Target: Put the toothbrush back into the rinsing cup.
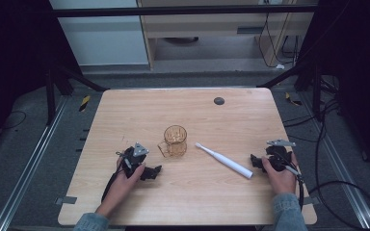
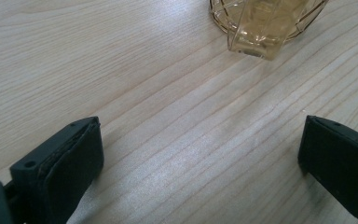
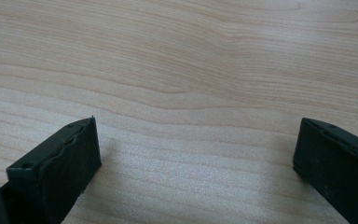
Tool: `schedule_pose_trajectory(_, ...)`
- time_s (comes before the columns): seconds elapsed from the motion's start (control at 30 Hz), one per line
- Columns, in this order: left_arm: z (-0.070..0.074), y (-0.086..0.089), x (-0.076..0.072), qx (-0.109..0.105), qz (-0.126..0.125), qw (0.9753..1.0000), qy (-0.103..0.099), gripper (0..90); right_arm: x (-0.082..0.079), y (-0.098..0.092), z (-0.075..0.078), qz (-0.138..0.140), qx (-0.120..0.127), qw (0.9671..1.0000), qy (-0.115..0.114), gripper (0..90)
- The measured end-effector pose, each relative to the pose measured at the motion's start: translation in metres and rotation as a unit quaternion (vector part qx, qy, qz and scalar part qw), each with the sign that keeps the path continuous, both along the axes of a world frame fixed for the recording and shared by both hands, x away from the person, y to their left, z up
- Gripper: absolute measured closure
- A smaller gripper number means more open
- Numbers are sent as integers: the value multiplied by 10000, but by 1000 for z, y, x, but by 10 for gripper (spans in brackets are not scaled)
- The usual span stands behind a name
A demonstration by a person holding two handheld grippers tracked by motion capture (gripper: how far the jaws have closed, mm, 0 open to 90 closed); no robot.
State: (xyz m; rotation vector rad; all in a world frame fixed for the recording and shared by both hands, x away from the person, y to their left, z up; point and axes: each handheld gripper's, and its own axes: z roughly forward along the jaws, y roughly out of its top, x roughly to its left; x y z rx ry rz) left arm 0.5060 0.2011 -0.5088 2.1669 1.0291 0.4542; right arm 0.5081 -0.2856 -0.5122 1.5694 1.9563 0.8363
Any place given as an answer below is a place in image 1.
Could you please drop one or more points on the person's right hand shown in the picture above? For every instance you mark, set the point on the person's right hand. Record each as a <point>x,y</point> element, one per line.
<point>281,181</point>

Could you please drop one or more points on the white electric toothbrush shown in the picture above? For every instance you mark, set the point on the white electric toothbrush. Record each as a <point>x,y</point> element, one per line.
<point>228,162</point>

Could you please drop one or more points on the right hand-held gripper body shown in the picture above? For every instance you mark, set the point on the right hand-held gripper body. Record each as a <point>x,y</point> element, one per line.
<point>277,157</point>

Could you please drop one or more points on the black metal stand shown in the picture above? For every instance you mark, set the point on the black metal stand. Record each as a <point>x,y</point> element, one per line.
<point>305,77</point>
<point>56,86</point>

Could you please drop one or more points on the light wooden desk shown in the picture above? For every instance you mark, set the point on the light wooden desk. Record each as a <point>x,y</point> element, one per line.
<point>205,29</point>

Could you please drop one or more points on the white cabinet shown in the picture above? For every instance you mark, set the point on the white cabinet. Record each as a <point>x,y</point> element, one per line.
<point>102,38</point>

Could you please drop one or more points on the black horizontal frame bar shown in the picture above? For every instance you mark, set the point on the black horizontal frame bar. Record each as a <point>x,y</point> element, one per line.
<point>179,11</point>

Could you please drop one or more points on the amber glass mug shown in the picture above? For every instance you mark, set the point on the amber glass mug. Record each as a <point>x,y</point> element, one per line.
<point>175,141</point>

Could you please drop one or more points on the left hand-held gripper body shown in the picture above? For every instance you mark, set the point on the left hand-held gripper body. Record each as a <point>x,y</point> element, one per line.
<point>131,162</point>

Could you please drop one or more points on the person's left hand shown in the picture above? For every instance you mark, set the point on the person's left hand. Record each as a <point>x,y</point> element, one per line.
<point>118,189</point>

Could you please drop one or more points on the aluminium floor rail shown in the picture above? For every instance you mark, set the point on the aluminium floor rail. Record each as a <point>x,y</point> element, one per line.
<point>29,163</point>
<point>337,157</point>

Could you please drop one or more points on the dark round table grommet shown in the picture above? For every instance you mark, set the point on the dark round table grommet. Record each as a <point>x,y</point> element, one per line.
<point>219,101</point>

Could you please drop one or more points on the grey table bracket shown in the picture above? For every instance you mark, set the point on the grey table bracket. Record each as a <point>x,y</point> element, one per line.
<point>311,200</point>
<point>66,200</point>

